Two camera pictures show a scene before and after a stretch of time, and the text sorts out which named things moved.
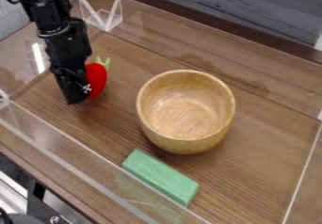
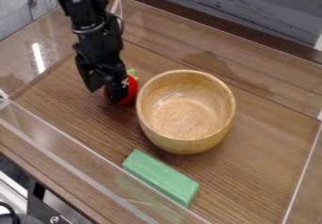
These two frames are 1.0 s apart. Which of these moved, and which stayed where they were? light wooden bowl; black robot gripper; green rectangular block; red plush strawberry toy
Moved: black robot gripper; red plush strawberry toy
Stayed: light wooden bowl; green rectangular block
